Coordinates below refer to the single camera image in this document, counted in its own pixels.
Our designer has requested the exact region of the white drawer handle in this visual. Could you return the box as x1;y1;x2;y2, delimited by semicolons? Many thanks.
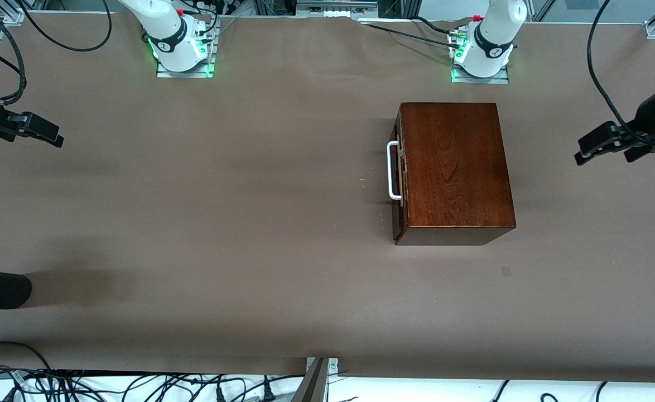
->
388;141;403;200

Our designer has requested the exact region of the light wood drawer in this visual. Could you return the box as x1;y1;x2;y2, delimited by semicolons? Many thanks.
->
393;107;410;242

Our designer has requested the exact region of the dark brown wooden cabinet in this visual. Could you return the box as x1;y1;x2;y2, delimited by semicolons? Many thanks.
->
394;102;517;246

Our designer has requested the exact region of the brown paper table cover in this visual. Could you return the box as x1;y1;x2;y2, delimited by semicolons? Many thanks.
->
0;11;655;385

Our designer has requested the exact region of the grey metal box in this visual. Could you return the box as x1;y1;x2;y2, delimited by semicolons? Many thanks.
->
297;0;378;16

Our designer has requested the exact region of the silver mounting plate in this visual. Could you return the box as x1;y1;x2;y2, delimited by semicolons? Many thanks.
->
305;357;339;383

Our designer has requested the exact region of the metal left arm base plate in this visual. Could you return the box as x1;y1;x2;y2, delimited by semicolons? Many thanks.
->
450;28;510;84

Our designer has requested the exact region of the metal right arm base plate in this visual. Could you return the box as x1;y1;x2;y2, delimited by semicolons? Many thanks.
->
156;17;218;79

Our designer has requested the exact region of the short black base cable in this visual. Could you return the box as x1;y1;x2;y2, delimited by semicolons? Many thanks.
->
414;16;459;35

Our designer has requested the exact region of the black arched cable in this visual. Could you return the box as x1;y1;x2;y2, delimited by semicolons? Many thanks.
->
0;341;55;374

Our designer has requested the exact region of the long black base cable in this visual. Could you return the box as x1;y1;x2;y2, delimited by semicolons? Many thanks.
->
361;22;462;46

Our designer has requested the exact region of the black cable tangle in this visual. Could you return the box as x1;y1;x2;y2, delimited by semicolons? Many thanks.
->
0;366;306;402

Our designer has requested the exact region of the grey metal post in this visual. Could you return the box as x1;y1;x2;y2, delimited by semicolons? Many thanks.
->
291;357;329;402

